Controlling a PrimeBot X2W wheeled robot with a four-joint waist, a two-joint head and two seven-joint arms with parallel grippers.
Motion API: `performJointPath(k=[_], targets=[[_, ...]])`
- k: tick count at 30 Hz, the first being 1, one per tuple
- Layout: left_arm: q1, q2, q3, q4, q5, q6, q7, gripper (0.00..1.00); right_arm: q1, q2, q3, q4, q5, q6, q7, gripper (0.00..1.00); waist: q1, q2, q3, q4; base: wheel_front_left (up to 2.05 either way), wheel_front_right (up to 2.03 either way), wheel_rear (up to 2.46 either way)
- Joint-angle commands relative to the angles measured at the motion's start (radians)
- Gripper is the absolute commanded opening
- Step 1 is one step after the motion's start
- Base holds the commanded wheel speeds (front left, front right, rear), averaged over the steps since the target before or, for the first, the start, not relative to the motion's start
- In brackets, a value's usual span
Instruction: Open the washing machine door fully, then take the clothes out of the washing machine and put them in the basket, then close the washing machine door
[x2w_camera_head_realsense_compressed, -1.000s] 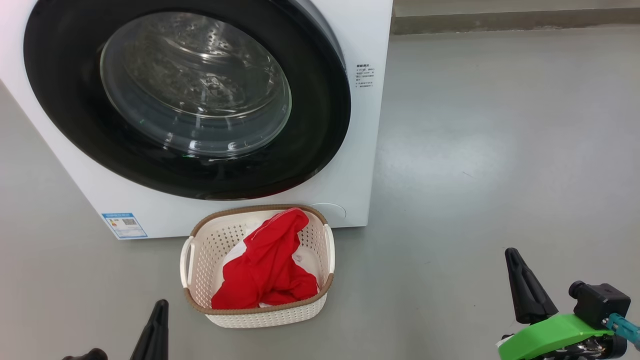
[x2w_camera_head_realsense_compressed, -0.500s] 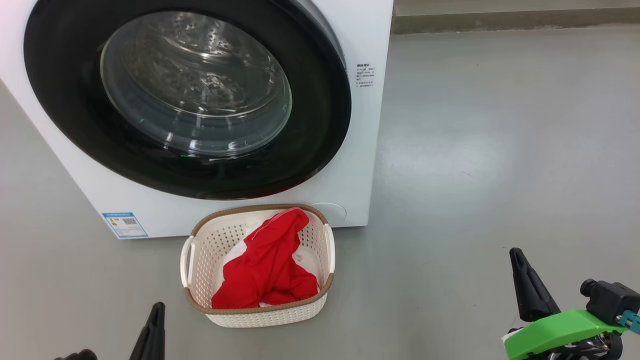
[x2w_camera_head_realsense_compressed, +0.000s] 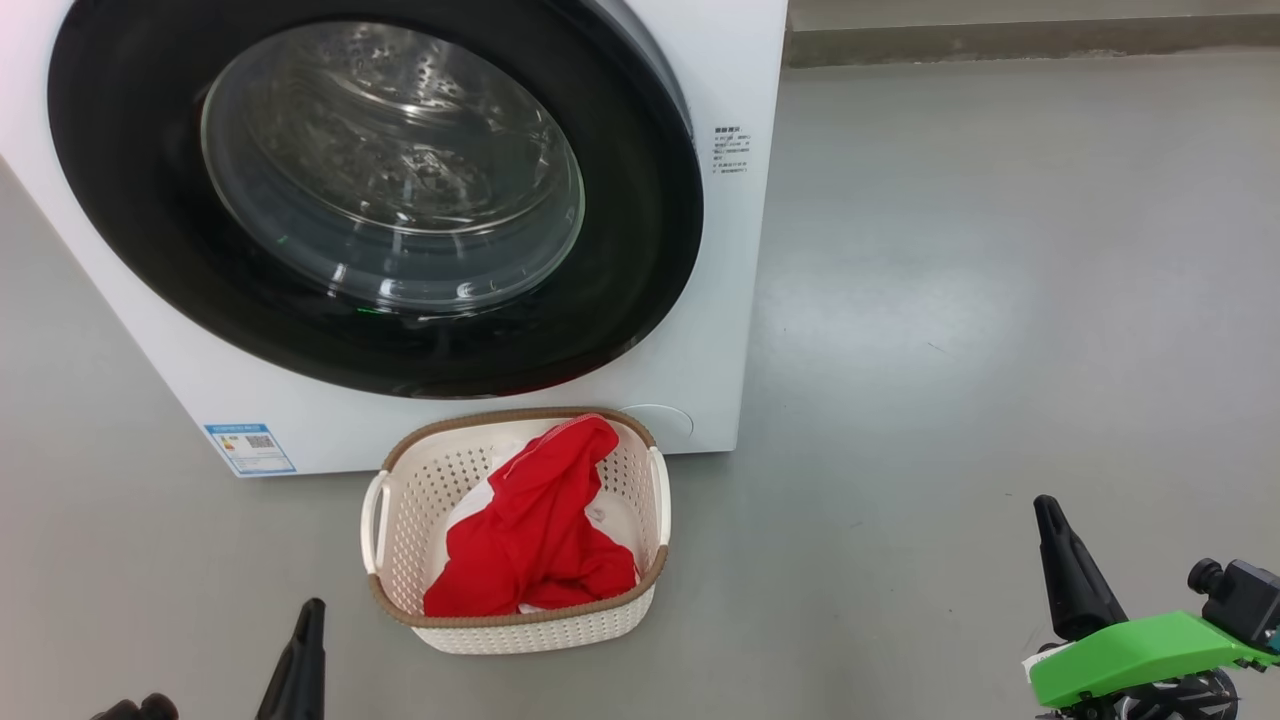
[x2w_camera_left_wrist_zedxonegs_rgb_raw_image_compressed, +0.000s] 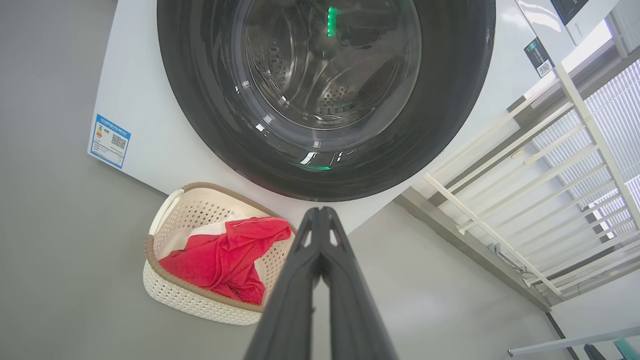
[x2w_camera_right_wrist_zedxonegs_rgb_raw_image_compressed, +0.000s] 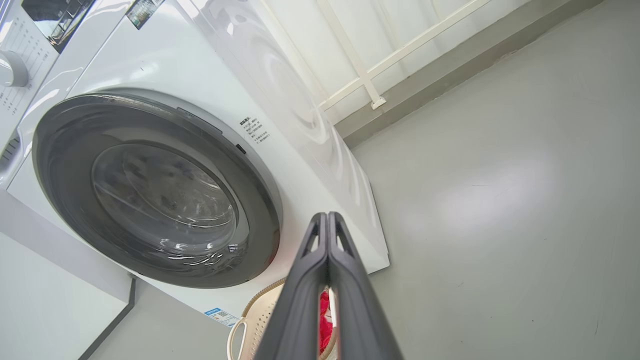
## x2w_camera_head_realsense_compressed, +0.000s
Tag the red and white garment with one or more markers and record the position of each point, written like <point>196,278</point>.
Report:
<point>530,540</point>

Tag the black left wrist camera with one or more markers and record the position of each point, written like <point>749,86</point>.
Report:
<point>150,708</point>

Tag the cream perforated laundry basket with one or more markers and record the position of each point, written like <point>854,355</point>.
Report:
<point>420,500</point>

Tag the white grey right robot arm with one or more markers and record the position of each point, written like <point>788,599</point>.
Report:
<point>1180,700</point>

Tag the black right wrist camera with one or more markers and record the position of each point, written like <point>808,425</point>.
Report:
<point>1250,600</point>

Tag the white front-load washing machine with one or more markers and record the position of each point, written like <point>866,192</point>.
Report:
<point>700,300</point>

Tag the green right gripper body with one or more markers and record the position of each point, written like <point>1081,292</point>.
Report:
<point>1140,655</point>

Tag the blue energy label sticker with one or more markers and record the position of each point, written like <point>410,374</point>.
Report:
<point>250,450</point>

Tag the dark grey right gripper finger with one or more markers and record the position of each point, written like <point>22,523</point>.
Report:
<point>1075,590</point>

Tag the black round glass washer door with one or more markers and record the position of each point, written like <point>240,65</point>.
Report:
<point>120,150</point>

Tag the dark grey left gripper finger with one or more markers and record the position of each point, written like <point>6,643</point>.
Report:
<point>298,670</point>

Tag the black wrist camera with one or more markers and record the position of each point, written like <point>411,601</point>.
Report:
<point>150,708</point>
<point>1250,600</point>

